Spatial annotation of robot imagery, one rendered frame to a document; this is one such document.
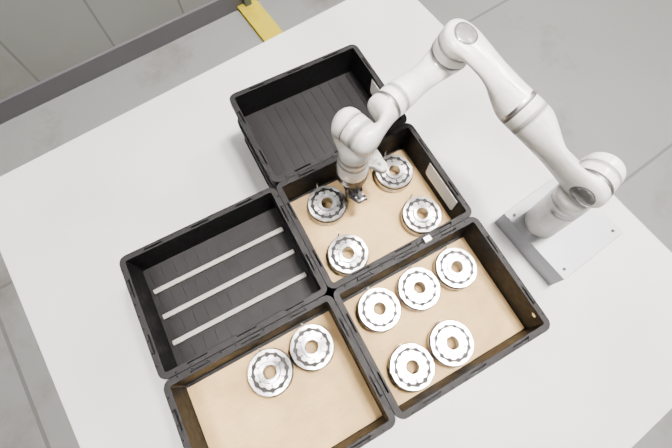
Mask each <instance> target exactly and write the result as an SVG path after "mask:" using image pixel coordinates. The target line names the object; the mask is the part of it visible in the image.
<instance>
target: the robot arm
mask: <svg viewBox="0 0 672 448"><path fill-rule="evenodd" d="M466 65H468V66H469V67H470V68H471V69H472V70H473V71H474V72H475V73H476V74H477V75H478V76H479V78H480V79H481V80H482V82H483V84H484V85H485V87H486V90H487V93H488V96H489V99H490V102H491V105H492V108H493V111H494V113H495V115H496V116H497V118H498V119H499V120H500V121H501V123H503V125H504V126H505V127H506V128H507V129H508V130H510V131H511V132H512V133H513V134H514V135H515V136H516V137H517V138H518V139H519V140H520V141H521V142H522V143H523V144H524V145H525V146H526V147H527V148H528V149H529V150H530V151H531V152H532V153H533V154H534V155H535V156H536V157H537V158H538V159H539V160H540V161H541V162H542V163H543V165H544V166H545V167H546V168H547V169H548V171H549V172H550V173H551V174H552V175H553V177H554V178H555V179H556V180H557V182H558V184H557V185H556V186H555V187H554V188H553V189H551V190H550V191H549V192H548V193H547V194H546V195H545V196H544V197H543V198H542V199H541V200H540V201H539V202H537V203H536V204H535V205H534V206H533V207H532V208H531V209H530V210H529V211H528V212H527V213H526V215H525V225H526V227H527V229H528V230H529V231H530V232H531V233H532V234H533V235H535V236H537V237H540V238H549V237H551V236H553V235H555V234H556V233H558V232H559V231H561V230H562V229H563V228H565V227H566V226H568V225H569V224H571V223H572V222H573V221H575V220H576V219H578V218H579V217H580V216H582V215H583V214H585V213H586V212H588V211H589V210H590V209H592V208H600V207H602V206H604V205H605V204H606V203H607V202H608V201H609V199H610V198H611V197H612V196H613V194H614V193H615V192H616V191H617V189H618V188H619V187H620V185H621V184H622V183H623V182H624V180H625V178H626V173H627V172H626V167H625V165H624V163H623V162H622V161H621V160H620V159H619V158H618V157H616V156H615V155H613V154H610V153H606V152H594V153H591V154H588V155H586V156H585V157H584V158H583V159H581V160H580V161H579V162H577V161H576V160H575V159H574V158H573V156H572V155H571V154H570V152H569V151H568V149H567V147H566V145H565V143H564V140H563V137H562V134H561V130H560V127H559V124H558V120H557V118H556V115H555V113H554V111H553V109H552V108H551V107H550V106H549V104H548V103H547V102H546V101H545V100H544V99H543V98H541V97H540V96H539V95H538V94H537V93H536V92H535V91H534V90H533V89H532V88H531V87H530V86H529V85H528V84H526V83H525V82H524V81H523V80H522V79H521V77H520V76H519V75H518V74H517V73H516V72H515V71H514V70H513V69H512V68H511V67H510V66H509V65H508V64H507V63H506V62H505V61H504V59H503V58H502V57H501V56H500V55H499V54H498V52H497V51H496V50H495V49H494V47H493V46H492V45H491V44H490V42H489V41H488V40H487V39H486V38H485V36H484V35H483V34H482V33H481V32H480V31H479V30H478V29H477V28H476V27H475V26H474V25H473V24H471V23H470V22H469V21H467V20H464V19H460V18H456V19H452V20H450V21H449V22H448V23H447V24H446V25H445V26H444V28H443V29H442V30H441V32H440V33H439V34H438V36H437V37H436V39H435V40H434V41H433V43H432V45H431V48H430V49H429V50H428V52H427V53H426V54H425V56H424V57H423V58H422V59H421V60H420V62H419V63H418V64H417V65H415V66H414V67H413V68H412V69H410V70H409V71H407V72H405V73H403V74H401V75H399V76H397V77H395V78H394V79H392V80H391V81H390V82H388V83H387V84H386V85H385V86H384V87H382V88H381V89H380V90H379V91H378V92H376V93H375V94H374V95H373V96H372V97H371V98H370V99H369V101H368V104H367V107H368V111H369V113H370V115H371V116H372V118H373V119H374V120H375V122H376V123H373V122H372V121H371V120H370V119H368V118H367V117H366V116H365V115H364V114H363V113H361V112H360V111H359V110H357V109H356V108H353V107H345V108H343V109H341V110H339V111H338V112H337V113H336V115H335V116H334V118H333V120H332V124H331V135H332V138H333V141H334V143H335V146H336V148H337V150H338V159H337V164H335V165H336V168H337V169H336V176H337V179H338V181H339V183H340V184H341V185H343V186H344V189H345V195H346V197H347V198H349V199H350V198H351V199H352V200H353V201H355V202H356V203H358V204H360V203H362V202H364V201H366V200H367V197H366V196H365V195H364V194H363V193H361V192H362V191H363V188H362V185H363V184H364V183H365V181H366V179H367V175H368V170H369V169H371V170H374V171H375V172H377V173H379V174H384V173H386V172H387V169H388V165H387V163H386V162H385V160H384V159H383V157H382V155H381V154H380V152H379V151H378V149H377V147H378V146H379V144H380V143H381V141H382V139H383V137H384V135H385V134H386V132H387V131H388V129H389V128H390V127H391V126H392V124H393V123H394V122H395V121H396V120H397V119H398V118H399V117H400V116H402V115H403V114H404V113H405V112H406V111H407V110H408V109H409V108H411V107H412V106H413V105H414V104H415V103H416V102H417V101H418V100H419V99H420V98H421V97H422V96H423V95H424V94H425V93H426V92H427V91H429V90H430V89H431V88H432V87H434V86H435V85H437V84H438V83H440V82H441V81H443V80H445V79H447V78H448V77H450V76H452V75H454V74H455V73H457V72H459V71H460V70H462V69H463V68H464V67H465V66H466Z"/></svg>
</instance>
